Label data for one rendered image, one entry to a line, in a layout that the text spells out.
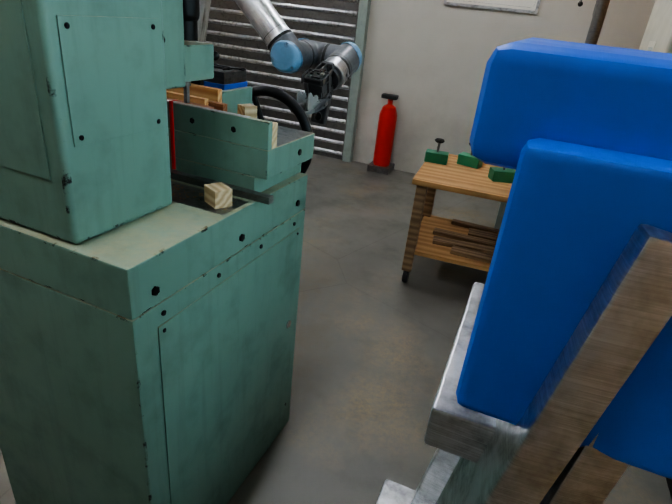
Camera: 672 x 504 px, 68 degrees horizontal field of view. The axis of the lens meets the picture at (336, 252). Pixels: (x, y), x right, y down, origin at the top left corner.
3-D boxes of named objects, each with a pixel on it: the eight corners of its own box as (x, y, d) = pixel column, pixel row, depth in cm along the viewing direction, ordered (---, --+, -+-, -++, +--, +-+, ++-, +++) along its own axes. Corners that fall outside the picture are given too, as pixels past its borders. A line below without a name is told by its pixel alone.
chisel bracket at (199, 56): (214, 86, 107) (214, 43, 103) (170, 92, 95) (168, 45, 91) (187, 81, 109) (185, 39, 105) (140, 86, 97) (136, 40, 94)
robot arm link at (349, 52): (337, 65, 167) (364, 70, 164) (321, 81, 159) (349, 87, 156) (337, 37, 160) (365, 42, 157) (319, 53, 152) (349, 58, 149)
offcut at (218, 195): (232, 206, 96) (232, 189, 94) (215, 209, 93) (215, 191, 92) (221, 198, 99) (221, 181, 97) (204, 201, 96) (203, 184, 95)
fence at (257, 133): (271, 149, 98) (273, 121, 95) (267, 151, 96) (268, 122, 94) (52, 100, 117) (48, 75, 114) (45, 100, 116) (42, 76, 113)
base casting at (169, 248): (307, 208, 122) (310, 173, 118) (134, 322, 74) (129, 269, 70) (163, 171, 137) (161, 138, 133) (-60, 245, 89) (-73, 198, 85)
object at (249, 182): (301, 171, 119) (302, 155, 117) (253, 196, 102) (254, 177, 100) (168, 140, 132) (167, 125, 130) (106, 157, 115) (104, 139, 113)
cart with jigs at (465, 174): (531, 265, 272) (567, 151, 243) (534, 318, 223) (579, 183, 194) (414, 239, 288) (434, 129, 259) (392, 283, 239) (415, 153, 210)
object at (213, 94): (222, 123, 113) (222, 89, 110) (218, 124, 112) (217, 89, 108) (147, 107, 120) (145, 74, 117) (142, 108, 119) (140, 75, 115)
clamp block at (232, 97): (253, 122, 130) (254, 86, 126) (223, 130, 119) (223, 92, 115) (207, 112, 135) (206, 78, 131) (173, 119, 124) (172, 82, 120)
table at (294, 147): (330, 150, 124) (333, 126, 122) (268, 180, 99) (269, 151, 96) (142, 109, 144) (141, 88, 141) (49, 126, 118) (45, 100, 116)
